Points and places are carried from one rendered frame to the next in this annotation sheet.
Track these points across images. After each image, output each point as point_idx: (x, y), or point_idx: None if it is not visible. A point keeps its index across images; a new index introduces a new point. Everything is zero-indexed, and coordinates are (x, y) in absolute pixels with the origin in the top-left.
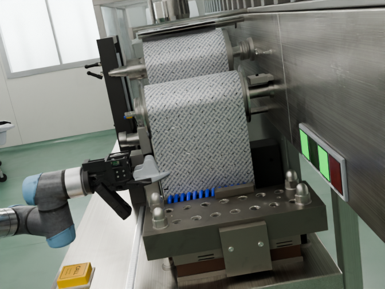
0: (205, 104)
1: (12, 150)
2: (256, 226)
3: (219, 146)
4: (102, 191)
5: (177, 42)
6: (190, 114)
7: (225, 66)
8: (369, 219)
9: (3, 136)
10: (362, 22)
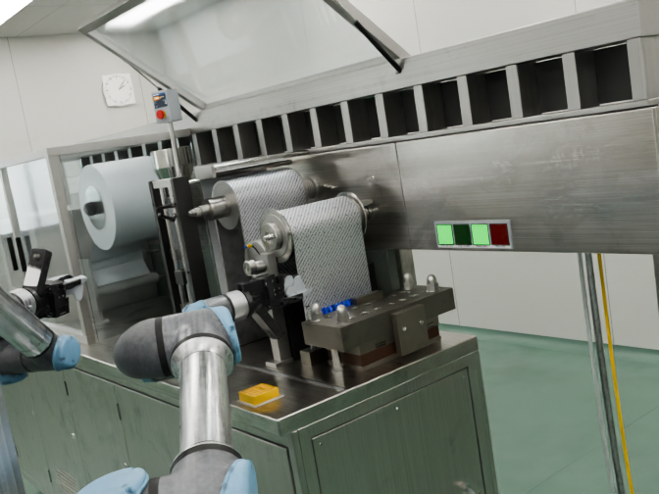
0: (333, 222)
1: None
2: (418, 307)
3: (345, 261)
4: (262, 311)
5: (259, 179)
6: (324, 232)
7: (303, 201)
8: (541, 245)
9: (80, 289)
10: (534, 129)
